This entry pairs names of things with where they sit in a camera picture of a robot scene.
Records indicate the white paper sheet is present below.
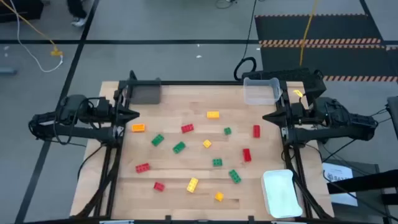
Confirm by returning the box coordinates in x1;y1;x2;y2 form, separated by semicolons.
322;162;359;207

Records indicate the grey translucent plastic bin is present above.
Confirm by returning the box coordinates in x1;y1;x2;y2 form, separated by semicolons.
127;79;163;106

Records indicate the white floor cable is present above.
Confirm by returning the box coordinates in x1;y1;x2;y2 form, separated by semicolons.
9;0;65;74

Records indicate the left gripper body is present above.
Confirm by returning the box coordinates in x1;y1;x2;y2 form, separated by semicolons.
108;100;123;125

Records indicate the black furniture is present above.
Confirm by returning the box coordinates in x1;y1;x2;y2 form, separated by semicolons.
0;0;44;23

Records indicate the dark grey side table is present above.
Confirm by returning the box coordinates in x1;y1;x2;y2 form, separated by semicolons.
320;157;398;224

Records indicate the black hazard striped floor mat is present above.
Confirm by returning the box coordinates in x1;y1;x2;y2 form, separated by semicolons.
254;13;384;48
260;45;398;83

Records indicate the yellow cable with connector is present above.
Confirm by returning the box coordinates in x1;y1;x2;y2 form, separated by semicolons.
0;0;65;58

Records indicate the black perforated equipment box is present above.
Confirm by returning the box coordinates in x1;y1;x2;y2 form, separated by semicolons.
241;67;327;98

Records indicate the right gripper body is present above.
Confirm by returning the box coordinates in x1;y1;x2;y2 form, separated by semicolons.
284;103;295;128

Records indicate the white plastic tray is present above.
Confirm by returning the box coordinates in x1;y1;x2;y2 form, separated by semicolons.
260;169;304;219

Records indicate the black hanging cable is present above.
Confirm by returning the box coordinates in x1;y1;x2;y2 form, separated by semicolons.
233;0;259;83

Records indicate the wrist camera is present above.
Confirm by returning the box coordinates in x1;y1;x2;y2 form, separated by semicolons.
93;97;112;118
290;101;307;118

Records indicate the yellow hanging cable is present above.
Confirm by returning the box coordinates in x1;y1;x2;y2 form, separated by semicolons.
298;0;320;67

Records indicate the black aluminium table frame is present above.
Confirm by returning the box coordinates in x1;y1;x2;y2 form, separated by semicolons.
73;70;335;224

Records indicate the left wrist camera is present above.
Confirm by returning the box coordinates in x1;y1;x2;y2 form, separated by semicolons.
93;97;112;118

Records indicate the green rectangular toy block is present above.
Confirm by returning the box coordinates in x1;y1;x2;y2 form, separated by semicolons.
150;133;165;147
172;141;187;155
228;169;243;185

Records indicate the person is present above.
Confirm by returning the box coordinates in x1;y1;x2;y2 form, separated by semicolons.
66;0;90;28

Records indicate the clear plastic bin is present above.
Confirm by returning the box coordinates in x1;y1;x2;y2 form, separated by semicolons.
243;77;284;106

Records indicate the black beam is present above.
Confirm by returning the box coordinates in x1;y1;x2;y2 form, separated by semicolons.
326;169;398;195

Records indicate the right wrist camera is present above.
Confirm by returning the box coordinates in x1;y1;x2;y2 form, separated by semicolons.
290;101;307;118

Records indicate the long yellow toy block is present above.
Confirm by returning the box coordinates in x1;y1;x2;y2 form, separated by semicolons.
186;177;200;194

